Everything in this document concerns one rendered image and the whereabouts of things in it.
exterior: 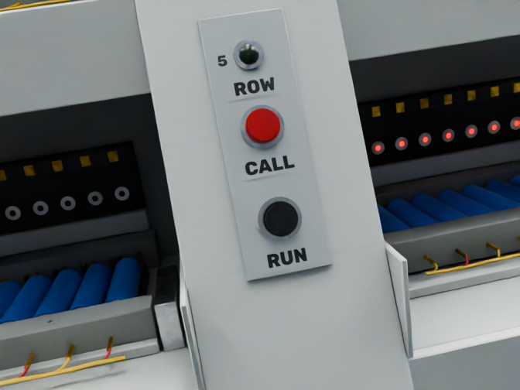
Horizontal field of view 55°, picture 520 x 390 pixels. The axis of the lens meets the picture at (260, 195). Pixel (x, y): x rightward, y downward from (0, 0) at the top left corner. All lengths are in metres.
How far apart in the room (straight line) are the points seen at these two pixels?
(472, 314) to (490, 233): 0.07
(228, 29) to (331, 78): 0.05
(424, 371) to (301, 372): 0.06
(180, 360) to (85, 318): 0.06
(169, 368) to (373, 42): 0.19
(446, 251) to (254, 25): 0.18
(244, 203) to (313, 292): 0.05
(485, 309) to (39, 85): 0.25
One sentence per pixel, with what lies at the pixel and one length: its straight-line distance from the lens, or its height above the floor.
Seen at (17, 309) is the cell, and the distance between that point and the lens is 0.34.
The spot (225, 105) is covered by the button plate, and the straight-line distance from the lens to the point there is 0.23.
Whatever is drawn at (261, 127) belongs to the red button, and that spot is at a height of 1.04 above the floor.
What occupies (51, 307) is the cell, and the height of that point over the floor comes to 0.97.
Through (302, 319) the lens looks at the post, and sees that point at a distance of 0.24.
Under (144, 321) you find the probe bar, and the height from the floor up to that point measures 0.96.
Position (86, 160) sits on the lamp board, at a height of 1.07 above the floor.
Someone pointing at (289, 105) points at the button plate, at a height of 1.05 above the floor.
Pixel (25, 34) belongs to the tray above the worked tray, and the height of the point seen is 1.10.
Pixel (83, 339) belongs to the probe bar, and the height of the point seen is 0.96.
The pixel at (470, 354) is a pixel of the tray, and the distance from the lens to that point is 0.27.
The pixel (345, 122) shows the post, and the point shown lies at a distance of 0.24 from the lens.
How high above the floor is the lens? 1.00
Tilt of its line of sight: 2 degrees up
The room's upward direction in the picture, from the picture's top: 11 degrees counter-clockwise
